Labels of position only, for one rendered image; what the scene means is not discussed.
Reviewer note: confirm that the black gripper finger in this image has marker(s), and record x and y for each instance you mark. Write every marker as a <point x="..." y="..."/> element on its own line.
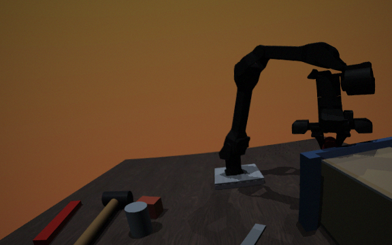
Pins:
<point x="340" y="138"/>
<point x="320" y="139"/>

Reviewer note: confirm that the grey cylinder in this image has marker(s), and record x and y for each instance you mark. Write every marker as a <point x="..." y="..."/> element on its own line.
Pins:
<point x="138" y="219"/>

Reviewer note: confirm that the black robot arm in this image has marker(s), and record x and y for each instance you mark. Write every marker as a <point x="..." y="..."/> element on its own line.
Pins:
<point x="356" y="79"/>

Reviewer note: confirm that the black mallet with wooden handle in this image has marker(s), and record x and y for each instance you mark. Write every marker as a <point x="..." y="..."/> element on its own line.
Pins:
<point x="111" y="200"/>

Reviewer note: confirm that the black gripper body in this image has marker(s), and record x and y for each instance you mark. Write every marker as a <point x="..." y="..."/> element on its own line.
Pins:
<point x="360" y="125"/>

